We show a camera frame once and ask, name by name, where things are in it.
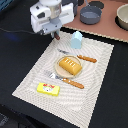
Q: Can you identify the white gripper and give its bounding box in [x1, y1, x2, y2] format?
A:
[30, 0, 74, 35]

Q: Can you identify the light blue milk carton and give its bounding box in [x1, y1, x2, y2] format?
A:
[71, 31, 82, 49]

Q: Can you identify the orange bread loaf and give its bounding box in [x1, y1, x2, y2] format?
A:
[59, 57, 82, 75]

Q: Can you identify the yellow butter box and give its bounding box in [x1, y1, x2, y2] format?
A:
[37, 83, 60, 96]

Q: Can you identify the brown sausage stick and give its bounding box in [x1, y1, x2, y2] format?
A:
[54, 32, 60, 40]

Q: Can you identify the dark grey pot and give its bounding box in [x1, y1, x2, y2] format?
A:
[62, 0, 78, 16]

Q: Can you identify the dark grey pan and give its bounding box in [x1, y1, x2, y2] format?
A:
[80, 2, 102, 25]

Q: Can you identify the black pot lid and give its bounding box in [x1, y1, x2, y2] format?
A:
[89, 1, 104, 9]

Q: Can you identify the round wooden plate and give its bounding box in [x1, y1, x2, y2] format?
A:
[55, 55, 82, 78]

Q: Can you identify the pink tray mat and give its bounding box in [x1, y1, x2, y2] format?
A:
[65, 0, 128, 42]

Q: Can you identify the beige bowl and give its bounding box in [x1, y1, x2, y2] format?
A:
[117, 4, 128, 30]

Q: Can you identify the beige woven placemat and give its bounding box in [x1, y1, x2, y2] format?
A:
[12, 32, 113, 128]

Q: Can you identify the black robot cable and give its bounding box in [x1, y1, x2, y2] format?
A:
[0, 26, 38, 36]

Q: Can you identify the knife with wooden handle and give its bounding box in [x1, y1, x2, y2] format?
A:
[57, 49, 97, 63]

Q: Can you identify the fork with wooden handle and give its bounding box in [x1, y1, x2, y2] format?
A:
[43, 70, 84, 89]

